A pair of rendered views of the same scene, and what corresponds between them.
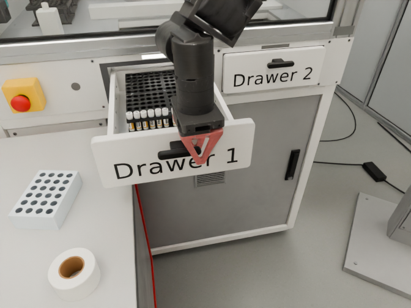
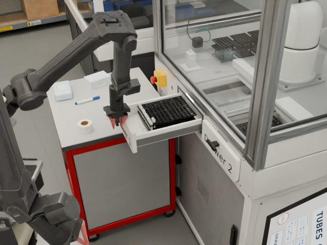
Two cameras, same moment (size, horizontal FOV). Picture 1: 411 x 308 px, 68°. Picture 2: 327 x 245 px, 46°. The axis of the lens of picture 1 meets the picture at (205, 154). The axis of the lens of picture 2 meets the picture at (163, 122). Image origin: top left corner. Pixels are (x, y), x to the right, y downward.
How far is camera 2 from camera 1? 1.57 m
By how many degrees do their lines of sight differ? 63
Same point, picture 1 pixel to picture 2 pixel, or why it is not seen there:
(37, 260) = (93, 119)
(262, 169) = (221, 219)
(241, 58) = (207, 127)
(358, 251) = not seen: outside the picture
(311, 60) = (231, 161)
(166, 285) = (166, 228)
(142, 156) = not seen: hidden behind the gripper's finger
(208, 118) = (107, 111)
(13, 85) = (155, 72)
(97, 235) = (103, 128)
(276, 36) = (222, 130)
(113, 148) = not seen: hidden behind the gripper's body
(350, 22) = (251, 158)
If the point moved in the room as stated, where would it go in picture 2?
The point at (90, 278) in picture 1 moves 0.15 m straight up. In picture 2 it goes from (81, 128) to (76, 101)
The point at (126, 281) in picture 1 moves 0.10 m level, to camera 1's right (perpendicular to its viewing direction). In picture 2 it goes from (85, 139) to (84, 152)
